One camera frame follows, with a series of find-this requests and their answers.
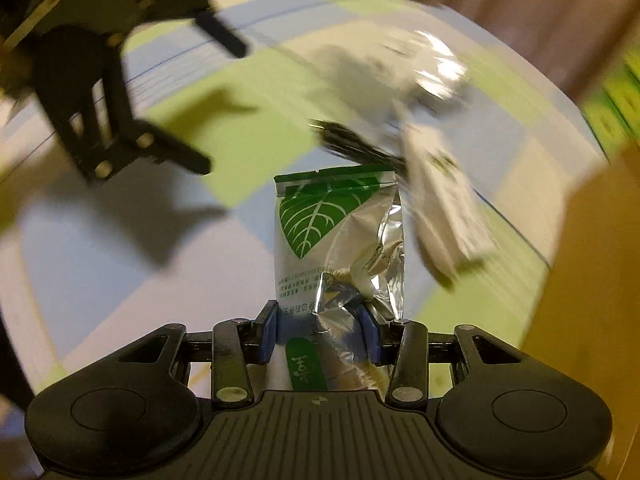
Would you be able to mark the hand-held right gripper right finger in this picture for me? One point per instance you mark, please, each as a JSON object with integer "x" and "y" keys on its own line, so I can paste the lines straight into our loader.
{"x": 371, "y": 336}

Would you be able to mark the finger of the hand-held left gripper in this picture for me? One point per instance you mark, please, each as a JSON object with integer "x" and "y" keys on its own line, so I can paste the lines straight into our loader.
{"x": 120, "y": 125}
{"x": 222, "y": 35}

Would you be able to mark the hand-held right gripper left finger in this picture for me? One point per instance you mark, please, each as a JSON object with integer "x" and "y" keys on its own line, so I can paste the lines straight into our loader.
{"x": 266, "y": 332}

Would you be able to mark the green leaf foil packet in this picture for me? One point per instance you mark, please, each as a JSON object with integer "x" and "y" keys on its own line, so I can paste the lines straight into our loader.
{"x": 300, "y": 220}

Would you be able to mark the brown cardboard box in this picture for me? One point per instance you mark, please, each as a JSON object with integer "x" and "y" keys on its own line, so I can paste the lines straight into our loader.
{"x": 595, "y": 285}

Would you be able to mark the white paper packet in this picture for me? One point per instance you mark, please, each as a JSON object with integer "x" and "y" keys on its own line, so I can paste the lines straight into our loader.
{"x": 445, "y": 210}

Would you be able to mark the dark striped packet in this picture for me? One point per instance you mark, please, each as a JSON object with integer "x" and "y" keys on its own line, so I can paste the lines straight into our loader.
{"x": 350, "y": 142}

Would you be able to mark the silver foil packet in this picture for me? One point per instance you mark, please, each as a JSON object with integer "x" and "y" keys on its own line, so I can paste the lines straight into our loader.
{"x": 430, "y": 70}

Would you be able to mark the pinkish brown curtain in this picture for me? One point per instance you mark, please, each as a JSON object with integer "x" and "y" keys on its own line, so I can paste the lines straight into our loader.
{"x": 540, "y": 15}

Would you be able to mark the stack of green boxes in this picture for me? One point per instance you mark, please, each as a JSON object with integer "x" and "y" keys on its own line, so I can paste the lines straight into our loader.
{"x": 617, "y": 100}

